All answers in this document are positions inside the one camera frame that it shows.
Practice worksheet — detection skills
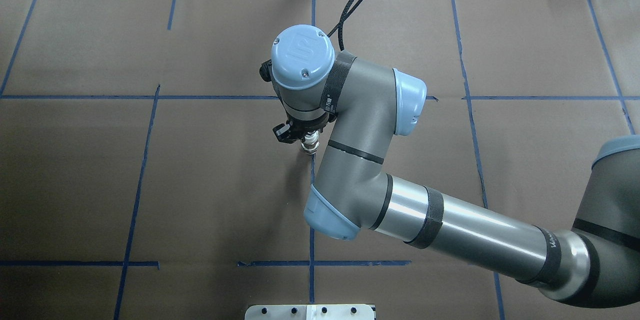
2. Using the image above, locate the white mounting post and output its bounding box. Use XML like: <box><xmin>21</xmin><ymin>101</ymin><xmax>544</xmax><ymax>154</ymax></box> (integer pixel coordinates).
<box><xmin>244</xmin><ymin>303</ymin><xmax>377</xmax><ymax>319</ymax></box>

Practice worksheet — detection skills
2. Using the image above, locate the white PPR valve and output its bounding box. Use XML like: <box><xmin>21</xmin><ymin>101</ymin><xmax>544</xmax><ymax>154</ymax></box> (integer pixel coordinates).
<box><xmin>301</xmin><ymin>130</ymin><xmax>320</xmax><ymax>155</ymax></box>

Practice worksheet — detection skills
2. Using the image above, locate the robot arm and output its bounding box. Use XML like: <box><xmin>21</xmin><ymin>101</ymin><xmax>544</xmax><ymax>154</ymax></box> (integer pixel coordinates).
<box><xmin>260</xmin><ymin>24</ymin><xmax>640</xmax><ymax>308</ymax></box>

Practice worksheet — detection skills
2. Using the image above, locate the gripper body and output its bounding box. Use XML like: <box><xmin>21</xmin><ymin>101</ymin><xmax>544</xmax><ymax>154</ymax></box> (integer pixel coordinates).
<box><xmin>286</xmin><ymin>113</ymin><xmax>330</xmax><ymax>137</ymax></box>

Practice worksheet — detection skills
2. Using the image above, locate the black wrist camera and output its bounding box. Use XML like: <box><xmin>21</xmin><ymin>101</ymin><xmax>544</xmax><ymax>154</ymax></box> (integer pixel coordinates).
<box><xmin>259</xmin><ymin>59</ymin><xmax>272</xmax><ymax>83</ymax></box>

